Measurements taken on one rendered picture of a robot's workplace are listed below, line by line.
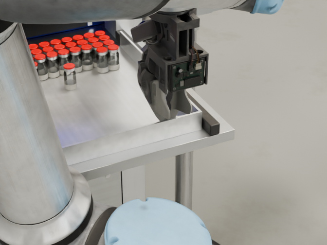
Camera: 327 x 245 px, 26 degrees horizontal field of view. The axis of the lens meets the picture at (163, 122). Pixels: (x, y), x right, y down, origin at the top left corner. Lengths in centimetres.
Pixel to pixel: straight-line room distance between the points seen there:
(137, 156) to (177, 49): 20
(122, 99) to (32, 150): 59
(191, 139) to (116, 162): 13
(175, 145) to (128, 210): 37
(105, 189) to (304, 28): 218
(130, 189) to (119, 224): 93
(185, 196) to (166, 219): 122
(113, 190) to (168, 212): 89
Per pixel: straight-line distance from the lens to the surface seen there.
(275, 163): 262
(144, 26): 108
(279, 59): 334
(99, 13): 51
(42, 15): 50
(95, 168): 109
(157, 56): 103
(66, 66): 128
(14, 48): 61
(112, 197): 169
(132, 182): 168
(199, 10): 168
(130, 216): 78
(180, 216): 79
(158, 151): 113
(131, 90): 128
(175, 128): 115
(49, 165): 71
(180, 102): 112
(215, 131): 116
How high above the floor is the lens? 153
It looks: 33 degrees down
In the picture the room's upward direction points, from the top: straight up
